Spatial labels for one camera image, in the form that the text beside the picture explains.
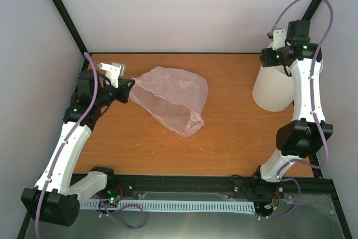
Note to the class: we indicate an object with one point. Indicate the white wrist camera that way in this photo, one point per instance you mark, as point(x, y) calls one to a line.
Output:
point(114, 72)
point(278, 39)

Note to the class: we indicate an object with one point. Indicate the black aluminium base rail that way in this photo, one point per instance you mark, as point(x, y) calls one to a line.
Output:
point(240, 187)

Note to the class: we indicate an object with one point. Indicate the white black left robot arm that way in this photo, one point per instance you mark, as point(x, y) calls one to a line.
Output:
point(54, 199)

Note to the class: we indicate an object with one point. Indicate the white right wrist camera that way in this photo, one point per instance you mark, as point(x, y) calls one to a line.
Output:
point(278, 39)

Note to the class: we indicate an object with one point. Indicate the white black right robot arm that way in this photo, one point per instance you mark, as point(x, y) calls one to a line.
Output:
point(308, 130)

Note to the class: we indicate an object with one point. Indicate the green lit circuit board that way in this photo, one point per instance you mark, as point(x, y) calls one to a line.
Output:
point(112, 197)

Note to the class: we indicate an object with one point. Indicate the pink translucent plastic trash bag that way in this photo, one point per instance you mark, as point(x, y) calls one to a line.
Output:
point(174, 97)

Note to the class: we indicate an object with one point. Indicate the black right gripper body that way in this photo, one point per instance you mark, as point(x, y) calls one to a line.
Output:
point(270, 61)

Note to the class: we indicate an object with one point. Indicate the white plastic trash bin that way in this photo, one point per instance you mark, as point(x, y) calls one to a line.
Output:
point(272, 88)

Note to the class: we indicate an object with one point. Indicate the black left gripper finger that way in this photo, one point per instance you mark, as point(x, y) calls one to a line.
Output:
point(127, 90)
point(127, 80)

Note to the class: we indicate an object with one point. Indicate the light blue slotted cable duct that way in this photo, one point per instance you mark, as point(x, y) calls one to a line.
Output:
point(172, 206)

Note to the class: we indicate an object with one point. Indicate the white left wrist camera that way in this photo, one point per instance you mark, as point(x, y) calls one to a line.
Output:
point(114, 72)

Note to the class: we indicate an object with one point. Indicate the black frame post left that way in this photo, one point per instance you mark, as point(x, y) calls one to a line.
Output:
point(64, 14)

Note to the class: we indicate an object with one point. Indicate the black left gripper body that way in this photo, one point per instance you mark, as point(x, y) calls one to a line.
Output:
point(122, 97)

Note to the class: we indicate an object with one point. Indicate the right small wired circuit board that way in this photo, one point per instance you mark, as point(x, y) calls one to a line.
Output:
point(275, 201)

